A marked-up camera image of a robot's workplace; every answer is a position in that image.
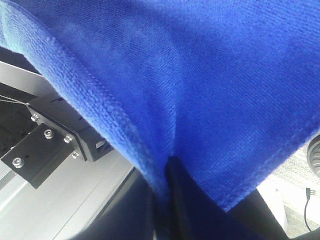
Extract black cable with plug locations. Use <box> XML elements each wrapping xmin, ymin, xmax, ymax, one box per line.
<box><xmin>303</xmin><ymin>187</ymin><xmax>313</xmax><ymax>233</ymax></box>

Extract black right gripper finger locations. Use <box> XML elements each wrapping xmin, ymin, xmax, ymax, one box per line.
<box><xmin>165</xmin><ymin>156</ymin><xmax>288</xmax><ymax>240</ymax></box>

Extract blue microfibre towel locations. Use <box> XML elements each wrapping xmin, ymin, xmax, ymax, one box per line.
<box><xmin>0</xmin><ymin>0</ymin><xmax>320</xmax><ymax>211</ymax></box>

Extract black metal bracket with screws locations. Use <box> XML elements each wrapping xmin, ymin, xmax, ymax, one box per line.
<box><xmin>0</xmin><ymin>97</ymin><xmax>113</xmax><ymax>189</ymax></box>

